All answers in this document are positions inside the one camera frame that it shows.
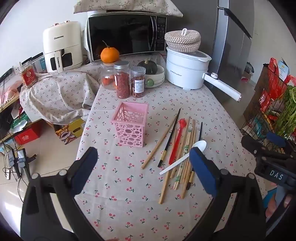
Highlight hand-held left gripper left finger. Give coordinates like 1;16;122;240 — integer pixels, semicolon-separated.
20;146;104;241

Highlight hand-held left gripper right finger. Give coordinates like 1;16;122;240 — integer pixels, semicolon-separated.
185;146;267;241

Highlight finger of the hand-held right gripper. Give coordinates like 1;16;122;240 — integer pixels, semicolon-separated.
241;134;296;161
266;132;292;154

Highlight paper-wrapped bamboo chopsticks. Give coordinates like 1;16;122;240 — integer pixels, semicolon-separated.
174;120;193;191

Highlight white plastic spoon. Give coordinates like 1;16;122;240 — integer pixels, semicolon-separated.
159;140;207;175

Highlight red plastic spoon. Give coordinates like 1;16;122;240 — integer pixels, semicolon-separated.
169;119;187;166

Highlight pink perforated utensil holder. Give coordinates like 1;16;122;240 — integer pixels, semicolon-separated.
110;102;149;148

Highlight bunch of green herbs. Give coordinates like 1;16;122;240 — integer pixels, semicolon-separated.
276;85;296;140

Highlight yellow cartoon cardboard box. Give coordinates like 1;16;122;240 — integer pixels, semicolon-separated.
54;118;87;145

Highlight red snack packet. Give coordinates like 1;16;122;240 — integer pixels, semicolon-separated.
258;90;273;112

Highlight brown cardboard box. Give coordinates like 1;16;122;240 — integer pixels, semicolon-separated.
243;65;269;121

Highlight cherry print tablecloth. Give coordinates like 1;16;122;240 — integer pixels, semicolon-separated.
76;53;274;241

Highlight red gift box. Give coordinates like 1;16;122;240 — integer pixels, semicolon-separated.
14;127;40;146

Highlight red plastic bag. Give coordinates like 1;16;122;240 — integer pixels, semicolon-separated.
267;57;296;88

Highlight cherry print draped cloth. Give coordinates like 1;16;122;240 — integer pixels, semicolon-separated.
19;69;102;124

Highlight glass jar of small oranges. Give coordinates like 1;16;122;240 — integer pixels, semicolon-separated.
99;61;117;91

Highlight jar of red goji berries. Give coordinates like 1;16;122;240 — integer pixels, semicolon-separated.
113;60;130;99

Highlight white electric cooking pot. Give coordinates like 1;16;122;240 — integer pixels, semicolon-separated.
166;46;241;102

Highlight grey refrigerator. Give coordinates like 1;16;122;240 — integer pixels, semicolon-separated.
203;0;255;105

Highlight jar of dried red fruit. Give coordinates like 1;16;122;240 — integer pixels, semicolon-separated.
130;66;147;98

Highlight white pot with green knob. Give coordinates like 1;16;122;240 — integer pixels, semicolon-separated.
143;65;165;89

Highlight red label clear jar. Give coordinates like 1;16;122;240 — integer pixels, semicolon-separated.
20;64;38;89

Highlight clear plastic container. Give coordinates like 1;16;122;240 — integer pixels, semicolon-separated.
32;55;47;74

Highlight orange with stem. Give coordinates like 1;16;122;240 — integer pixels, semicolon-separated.
100;41;120;63

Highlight dark green squash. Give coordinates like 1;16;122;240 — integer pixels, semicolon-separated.
137;60;158;75

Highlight woven lidded basket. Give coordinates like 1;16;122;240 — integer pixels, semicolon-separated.
164;28;201;54

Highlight cream air fryer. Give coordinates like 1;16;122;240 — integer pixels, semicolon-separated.
43;20;84;74

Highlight black microwave oven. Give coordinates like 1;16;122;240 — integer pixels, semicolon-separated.
87;11;167;63

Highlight floral cloth cover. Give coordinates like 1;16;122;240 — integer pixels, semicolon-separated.
73;0;184;17

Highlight black wire rack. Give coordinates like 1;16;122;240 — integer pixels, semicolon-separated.
240;62;296;149

